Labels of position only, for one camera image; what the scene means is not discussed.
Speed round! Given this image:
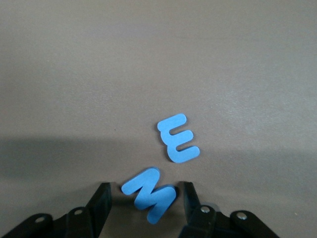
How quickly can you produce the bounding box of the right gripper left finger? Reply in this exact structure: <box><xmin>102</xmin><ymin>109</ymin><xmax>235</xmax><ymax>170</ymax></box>
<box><xmin>0</xmin><ymin>182</ymin><xmax>112</xmax><ymax>238</ymax></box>

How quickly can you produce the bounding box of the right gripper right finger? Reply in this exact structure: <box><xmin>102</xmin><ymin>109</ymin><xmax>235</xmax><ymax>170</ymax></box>
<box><xmin>178</xmin><ymin>181</ymin><xmax>280</xmax><ymax>238</ymax></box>

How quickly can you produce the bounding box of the blue uppercase letter M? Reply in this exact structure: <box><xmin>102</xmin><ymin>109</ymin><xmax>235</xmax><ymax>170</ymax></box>
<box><xmin>120</xmin><ymin>166</ymin><xmax>178</xmax><ymax>225</ymax></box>

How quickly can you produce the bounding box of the blue lowercase letter m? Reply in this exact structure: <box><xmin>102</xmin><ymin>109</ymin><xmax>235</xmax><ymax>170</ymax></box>
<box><xmin>157</xmin><ymin>113</ymin><xmax>200</xmax><ymax>164</ymax></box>

